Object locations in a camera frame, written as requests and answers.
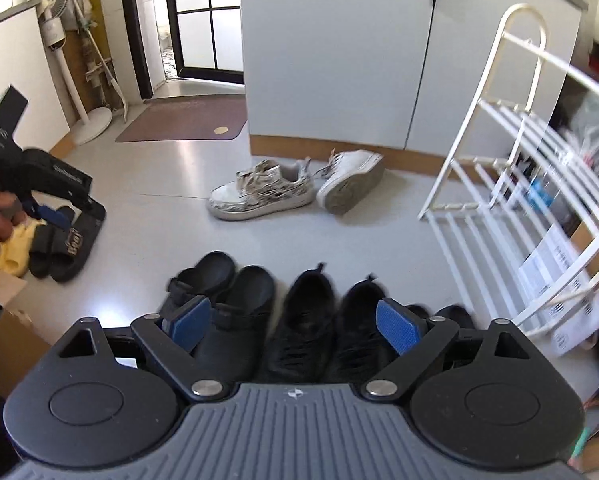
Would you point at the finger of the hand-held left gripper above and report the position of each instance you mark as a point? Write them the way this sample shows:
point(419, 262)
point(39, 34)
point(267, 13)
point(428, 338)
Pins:
point(49, 215)
point(89, 206)

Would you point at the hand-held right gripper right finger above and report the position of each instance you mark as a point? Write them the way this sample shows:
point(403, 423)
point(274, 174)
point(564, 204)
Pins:
point(399, 326)

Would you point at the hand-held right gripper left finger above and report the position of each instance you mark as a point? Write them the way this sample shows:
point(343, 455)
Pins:
point(189, 324)

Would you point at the black mesh sneaker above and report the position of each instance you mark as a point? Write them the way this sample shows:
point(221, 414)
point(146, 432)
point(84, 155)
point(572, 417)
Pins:
point(304, 320)
point(359, 320)

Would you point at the white printed sneaker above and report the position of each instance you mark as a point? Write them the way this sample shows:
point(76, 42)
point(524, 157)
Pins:
point(259, 194)
point(352, 180)

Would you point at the white metal shoe rack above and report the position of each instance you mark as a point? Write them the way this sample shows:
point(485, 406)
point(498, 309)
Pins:
point(524, 8)

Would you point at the yellow slipper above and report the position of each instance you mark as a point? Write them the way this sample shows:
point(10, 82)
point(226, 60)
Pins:
point(12, 257)

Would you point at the white side cabinet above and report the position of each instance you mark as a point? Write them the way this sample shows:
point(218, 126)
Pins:
point(14, 75)

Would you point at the white standing fan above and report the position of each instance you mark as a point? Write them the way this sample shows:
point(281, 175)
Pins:
point(67, 70)

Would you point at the white metal stand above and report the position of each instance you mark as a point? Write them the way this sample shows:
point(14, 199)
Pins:
point(102, 72)

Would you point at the brown door mat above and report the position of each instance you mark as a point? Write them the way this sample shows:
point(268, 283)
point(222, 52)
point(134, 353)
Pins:
point(179, 120)

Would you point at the cardboard piece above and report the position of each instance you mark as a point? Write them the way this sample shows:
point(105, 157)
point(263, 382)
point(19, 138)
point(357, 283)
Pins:
point(9, 342)

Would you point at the black framed glass door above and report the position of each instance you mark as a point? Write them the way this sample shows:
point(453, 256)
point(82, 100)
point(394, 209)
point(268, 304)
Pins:
point(127, 25)

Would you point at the clear plastic water bottle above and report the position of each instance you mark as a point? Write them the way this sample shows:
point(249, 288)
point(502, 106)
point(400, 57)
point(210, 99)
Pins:
point(539, 191)

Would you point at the grey plastic bag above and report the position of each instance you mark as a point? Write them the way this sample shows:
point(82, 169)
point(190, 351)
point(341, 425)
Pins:
point(594, 125)

